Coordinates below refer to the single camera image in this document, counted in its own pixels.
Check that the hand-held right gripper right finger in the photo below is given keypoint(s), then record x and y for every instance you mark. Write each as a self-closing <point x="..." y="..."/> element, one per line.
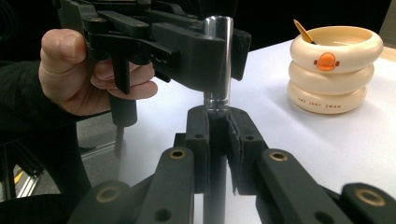
<point x="249" y="149"/>

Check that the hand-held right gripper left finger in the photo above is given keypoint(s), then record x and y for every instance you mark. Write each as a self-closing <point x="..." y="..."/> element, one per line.
<point x="199" y="140"/>

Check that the black brush with silver ferrule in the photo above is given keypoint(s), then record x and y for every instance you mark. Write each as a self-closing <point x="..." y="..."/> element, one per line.
<point x="222" y="28"/>

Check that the thin brush with gold ferrule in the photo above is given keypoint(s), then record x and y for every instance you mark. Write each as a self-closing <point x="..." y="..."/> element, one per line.
<point x="303" y="32"/>

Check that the cream ringed brush holder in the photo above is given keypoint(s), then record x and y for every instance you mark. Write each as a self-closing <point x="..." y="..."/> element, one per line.
<point x="330" y="84"/>

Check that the black curtain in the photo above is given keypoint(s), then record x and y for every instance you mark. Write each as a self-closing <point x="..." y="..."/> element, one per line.
<point x="274" y="18"/>

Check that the white table cover sheet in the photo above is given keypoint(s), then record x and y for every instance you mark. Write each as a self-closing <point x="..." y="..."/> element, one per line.
<point x="311" y="140"/>

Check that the wooden table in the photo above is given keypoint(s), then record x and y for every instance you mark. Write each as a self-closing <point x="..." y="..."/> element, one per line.
<point x="389" y="54"/>

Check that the aluminium floor rail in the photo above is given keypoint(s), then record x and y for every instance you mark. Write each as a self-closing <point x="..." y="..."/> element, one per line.
<point x="31" y="186"/>

